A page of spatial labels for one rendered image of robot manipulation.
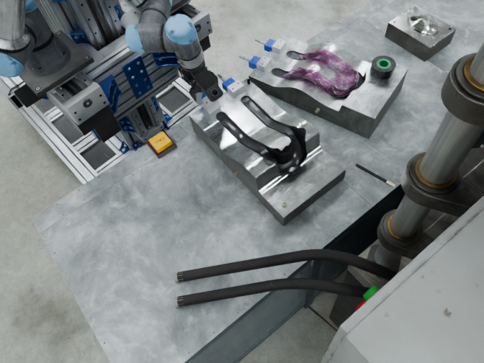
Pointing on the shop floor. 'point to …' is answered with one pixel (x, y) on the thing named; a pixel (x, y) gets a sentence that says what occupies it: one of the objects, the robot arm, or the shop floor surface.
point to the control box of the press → (424, 305)
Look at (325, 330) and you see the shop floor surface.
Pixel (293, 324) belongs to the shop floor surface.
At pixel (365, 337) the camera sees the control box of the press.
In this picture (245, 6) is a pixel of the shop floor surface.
